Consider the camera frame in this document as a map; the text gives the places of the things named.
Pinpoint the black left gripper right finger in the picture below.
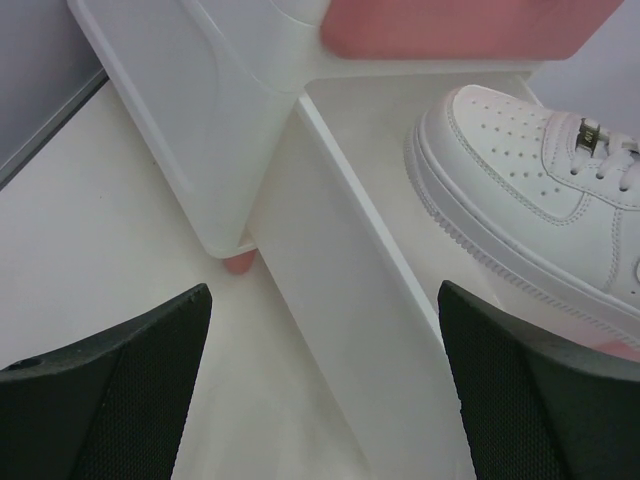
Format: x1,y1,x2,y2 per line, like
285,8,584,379
438,281,639,480

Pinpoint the light pink drawer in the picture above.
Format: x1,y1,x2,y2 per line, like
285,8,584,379
248,73,639,479

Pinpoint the white plastic cabinet body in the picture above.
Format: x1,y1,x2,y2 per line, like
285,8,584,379
67,0,536,260

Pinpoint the white sneaker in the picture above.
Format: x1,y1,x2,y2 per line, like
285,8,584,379
404,85,639,347

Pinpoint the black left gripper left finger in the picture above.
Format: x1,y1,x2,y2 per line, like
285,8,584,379
1,284,212,479

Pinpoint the dark pink upper drawer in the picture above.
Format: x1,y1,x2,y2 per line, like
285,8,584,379
320,0,620,61

